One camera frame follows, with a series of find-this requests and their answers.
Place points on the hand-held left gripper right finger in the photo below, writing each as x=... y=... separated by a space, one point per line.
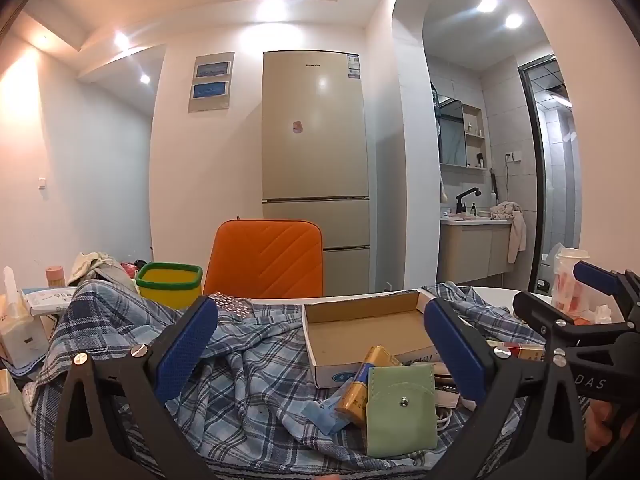
x=456 y=355

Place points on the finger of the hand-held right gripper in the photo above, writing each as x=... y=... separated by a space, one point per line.
x=542 y=312
x=595 y=275

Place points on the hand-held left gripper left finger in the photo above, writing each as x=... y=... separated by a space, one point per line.
x=185 y=352

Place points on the red and gold cigarette pack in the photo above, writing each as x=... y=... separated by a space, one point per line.
x=520 y=351

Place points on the green leather pouch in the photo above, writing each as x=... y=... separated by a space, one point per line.
x=400 y=410

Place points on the cardboard box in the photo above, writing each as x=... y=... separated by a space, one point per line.
x=370 y=330

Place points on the gold and blue cigarette pack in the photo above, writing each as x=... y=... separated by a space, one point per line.
x=352 y=400

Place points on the blue tissue packet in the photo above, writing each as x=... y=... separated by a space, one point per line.
x=325 y=412

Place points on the person's right hand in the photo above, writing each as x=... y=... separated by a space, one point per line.
x=597 y=430

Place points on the clear plastic cup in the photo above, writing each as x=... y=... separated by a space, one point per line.
x=567 y=280

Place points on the rhinestone patterned cloth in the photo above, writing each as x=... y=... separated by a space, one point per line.
x=232 y=305

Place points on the yellow bin with green rim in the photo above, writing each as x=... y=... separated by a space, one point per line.
x=167 y=287

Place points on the blue plaid shirt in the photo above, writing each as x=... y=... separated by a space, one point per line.
x=260 y=360

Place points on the pinkish beige towel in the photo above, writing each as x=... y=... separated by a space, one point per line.
x=516 y=232

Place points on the beige vanity cabinet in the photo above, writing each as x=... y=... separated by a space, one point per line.
x=465 y=255

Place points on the dark grey garment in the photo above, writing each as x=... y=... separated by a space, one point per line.
x=117 y=275

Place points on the orange padded chair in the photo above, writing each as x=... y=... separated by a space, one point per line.
x=265 y=260

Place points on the black framed glass door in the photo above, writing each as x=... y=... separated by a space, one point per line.
x=536 y=160

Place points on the beige cloth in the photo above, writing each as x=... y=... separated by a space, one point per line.
x=87 y=265

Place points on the black faucet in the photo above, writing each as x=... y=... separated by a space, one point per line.
x=462 y=197

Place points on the white wet wipes pack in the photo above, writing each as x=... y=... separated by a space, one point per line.
x=50 y=300

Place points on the white tissue box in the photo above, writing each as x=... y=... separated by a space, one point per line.
x=22 y=340

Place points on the white carton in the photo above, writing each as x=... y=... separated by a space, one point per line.
x=10 y=405

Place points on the mirror cabinet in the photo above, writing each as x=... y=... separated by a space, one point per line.
x=452 y=132

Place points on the beige refrigerator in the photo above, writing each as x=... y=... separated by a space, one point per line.
x=315 y=160

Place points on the pink fridge sticker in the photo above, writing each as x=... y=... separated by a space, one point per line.
x=298 y=126

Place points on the ceiling spot light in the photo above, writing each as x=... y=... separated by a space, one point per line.
x=145 y=78
x=121 y=40
x=486 y=5
x=513 y=21

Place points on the white fridge label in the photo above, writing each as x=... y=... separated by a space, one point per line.
x=353 y=66

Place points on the white wall socket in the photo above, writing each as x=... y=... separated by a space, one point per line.
x=512 y=156

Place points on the wall niche shelf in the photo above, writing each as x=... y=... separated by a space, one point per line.
x=474 y=125

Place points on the grey wall picture frame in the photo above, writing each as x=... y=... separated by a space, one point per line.
x=211 y=82

